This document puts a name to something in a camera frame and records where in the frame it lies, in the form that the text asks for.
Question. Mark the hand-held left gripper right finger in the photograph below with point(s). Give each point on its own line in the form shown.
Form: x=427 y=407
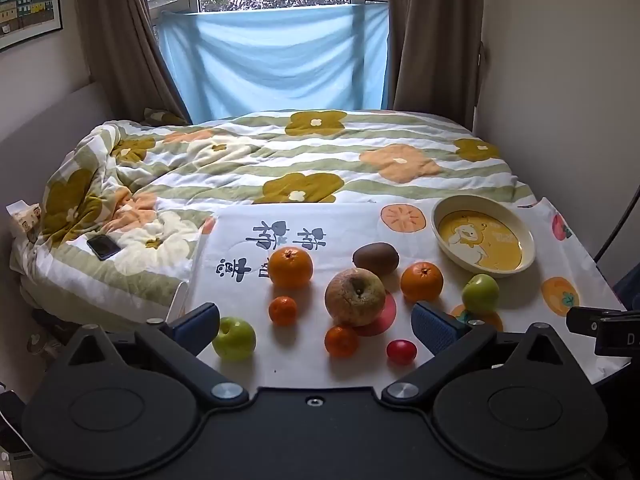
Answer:
x=435 y=327

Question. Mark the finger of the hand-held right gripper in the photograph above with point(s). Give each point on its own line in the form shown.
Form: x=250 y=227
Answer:
x=582 y=319

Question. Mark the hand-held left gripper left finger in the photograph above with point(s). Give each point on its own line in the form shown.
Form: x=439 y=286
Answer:
x=200 y=322

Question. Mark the green apple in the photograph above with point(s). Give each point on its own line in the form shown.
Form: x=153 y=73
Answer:
x=234 y=340
x=480 y=294

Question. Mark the red cherry tomato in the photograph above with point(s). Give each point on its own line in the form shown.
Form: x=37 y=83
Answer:
x=401 y=351

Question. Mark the yellow cartoon print bowl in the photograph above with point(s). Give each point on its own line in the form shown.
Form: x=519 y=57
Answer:
x=482 y=260

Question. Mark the wrinkled brown apple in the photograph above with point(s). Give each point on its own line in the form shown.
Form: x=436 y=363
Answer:
x=355 y=297

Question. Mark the small mandarin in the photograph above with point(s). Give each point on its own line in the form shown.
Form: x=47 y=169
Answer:
x=282 y=310
x=341 y=341

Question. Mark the large orange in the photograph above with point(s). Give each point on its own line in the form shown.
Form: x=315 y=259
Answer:
x=421 y=281
x=290 y=267

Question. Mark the brown kiwi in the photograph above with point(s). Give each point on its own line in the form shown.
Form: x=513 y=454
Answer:
x=376 y=258

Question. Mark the black smartphone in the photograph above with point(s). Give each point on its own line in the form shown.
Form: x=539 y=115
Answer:
x=104 y=247

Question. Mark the white persimmon print tablecloth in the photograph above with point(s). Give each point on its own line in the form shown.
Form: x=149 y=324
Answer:
x=325 y=220

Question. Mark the floral striped blanket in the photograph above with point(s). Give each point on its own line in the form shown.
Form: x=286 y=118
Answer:
x=300 y=160

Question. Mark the patterned pillow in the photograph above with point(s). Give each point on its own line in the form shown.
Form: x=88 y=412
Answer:
x=162 y=117

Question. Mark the light blue hanging cloth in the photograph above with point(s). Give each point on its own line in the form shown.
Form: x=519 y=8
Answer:
x=275 y=60

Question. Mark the brown curtain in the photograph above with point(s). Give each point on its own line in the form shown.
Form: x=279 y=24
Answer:
x=435 y=35
x=120 y=35

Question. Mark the framed wall picture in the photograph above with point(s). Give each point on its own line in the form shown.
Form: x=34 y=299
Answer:
x=27 y=0

